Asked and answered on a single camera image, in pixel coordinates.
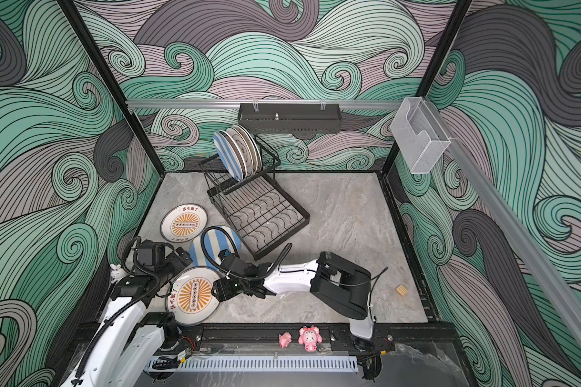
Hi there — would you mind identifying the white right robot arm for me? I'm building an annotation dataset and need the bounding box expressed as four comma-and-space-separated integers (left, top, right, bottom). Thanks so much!
211, 244, 378, 340

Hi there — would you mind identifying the clear plastic wall holder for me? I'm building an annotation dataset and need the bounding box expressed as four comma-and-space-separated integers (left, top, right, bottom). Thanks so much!
390, 97, 451, 175

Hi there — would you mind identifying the blue white striped plate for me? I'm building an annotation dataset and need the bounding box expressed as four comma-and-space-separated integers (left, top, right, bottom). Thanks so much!
213, 131, 245, 182
188, 226, 241, 270

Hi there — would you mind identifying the orange sunburst plate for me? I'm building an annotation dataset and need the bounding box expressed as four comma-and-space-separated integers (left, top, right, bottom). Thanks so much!
160, 203, 208, 243
166, 267, 220, 327

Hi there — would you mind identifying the black wire dish rack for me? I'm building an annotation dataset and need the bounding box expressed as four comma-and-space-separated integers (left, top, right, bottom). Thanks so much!
199, 138, 310, 261

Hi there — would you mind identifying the white rabbit figurine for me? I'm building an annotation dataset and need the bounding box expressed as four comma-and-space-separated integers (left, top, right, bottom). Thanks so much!
110, 264, 127, 284

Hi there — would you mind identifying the small wooden block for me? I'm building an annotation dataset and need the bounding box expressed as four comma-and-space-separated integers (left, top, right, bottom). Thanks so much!
395, 284, 409, 297

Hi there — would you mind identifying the white slotted cable duct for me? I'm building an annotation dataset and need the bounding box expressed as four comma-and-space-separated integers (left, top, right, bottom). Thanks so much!
144, 356, 359, 373

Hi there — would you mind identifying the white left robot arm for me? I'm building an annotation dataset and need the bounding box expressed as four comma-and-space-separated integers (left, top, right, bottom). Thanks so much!
61, 236, 192, 386

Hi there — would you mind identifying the large pink pig toy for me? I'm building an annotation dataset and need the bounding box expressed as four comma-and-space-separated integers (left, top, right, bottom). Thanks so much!
299, 326, 323, 352

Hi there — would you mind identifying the green red rimmed white plate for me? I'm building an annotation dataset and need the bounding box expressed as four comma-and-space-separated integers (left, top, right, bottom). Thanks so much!
225, 127, 253, 178

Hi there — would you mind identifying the aluminium wall rail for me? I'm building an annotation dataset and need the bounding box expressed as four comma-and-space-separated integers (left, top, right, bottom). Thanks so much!
126, 98, 403, 111

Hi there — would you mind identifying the white green line plate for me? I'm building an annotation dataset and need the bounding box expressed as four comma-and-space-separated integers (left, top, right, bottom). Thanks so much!
232, 124, 261, 174

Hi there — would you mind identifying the small pink pig toy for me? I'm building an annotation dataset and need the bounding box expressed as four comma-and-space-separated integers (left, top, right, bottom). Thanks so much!
279, 332, 292, 348

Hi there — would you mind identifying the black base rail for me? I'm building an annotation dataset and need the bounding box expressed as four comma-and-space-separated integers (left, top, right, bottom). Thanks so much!
155, 322, 457, 356

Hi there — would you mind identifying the black frame post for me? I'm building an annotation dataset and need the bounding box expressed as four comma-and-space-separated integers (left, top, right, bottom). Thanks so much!
56, 0, 166, 177

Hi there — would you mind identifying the cream floral plate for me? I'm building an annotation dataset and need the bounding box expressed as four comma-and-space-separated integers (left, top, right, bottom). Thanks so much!
240, 126, 263, 173

